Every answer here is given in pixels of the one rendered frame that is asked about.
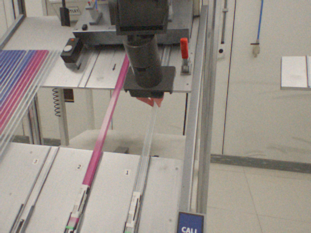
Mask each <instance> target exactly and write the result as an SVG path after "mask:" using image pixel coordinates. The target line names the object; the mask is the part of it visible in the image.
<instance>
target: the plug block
mask: <svg viewBox="0 0 311 233"><path fill-rule="evenodd" d="M60 16H61V26H63V27H70V20H69V9H68V8H66V7H60Z"/></svg>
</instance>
